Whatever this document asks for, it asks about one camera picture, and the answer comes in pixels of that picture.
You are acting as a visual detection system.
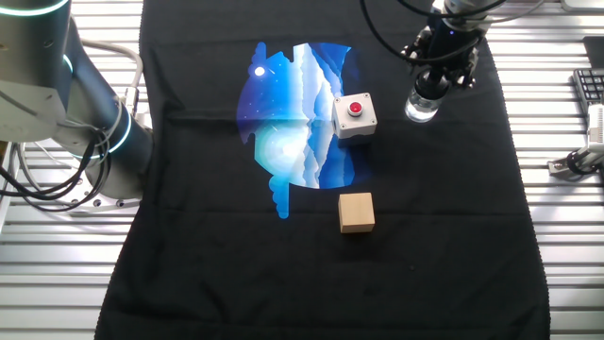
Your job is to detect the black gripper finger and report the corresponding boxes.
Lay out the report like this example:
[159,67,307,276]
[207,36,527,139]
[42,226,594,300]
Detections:
[399,26,433,68]
[450,44,480,90]

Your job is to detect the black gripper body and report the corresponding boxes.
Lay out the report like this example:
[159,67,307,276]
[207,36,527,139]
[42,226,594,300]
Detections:
[422,16,485,72]

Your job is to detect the clear glass jar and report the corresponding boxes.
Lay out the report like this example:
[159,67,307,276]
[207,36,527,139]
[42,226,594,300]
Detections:
[404,87,443,124]

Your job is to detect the grey box with red button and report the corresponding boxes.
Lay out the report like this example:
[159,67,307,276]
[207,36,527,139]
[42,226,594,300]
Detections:
[332,92,378,141]

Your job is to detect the black keyboard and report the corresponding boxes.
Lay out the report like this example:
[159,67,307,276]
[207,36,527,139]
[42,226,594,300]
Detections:
[572,68,604,114]

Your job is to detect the black rectangular box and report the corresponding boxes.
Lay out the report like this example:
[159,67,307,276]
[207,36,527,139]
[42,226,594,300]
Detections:
[582,36,604,71]

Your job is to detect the wooden cube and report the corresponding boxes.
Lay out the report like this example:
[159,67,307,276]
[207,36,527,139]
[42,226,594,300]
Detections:
[337,192,377,234]

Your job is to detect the black cloth with blue print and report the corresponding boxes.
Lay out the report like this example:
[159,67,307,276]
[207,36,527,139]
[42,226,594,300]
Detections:
[93,0,551,340]

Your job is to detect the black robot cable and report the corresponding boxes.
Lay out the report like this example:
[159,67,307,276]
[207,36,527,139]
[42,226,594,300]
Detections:
[395,0,509,20]
[359,0,482,67]

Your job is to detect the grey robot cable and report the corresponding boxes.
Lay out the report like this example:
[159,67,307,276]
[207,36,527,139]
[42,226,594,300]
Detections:
[483,0,546,25]

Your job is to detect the silver camera on rail clamp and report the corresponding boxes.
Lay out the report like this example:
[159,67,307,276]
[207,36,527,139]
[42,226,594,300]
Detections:
[546,103,604,179]

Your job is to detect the grey robot hose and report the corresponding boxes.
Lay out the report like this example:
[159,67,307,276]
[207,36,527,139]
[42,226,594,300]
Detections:
[79,39,145,119]

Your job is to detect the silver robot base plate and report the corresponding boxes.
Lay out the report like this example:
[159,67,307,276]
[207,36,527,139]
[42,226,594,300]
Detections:
[65,162,143,210]

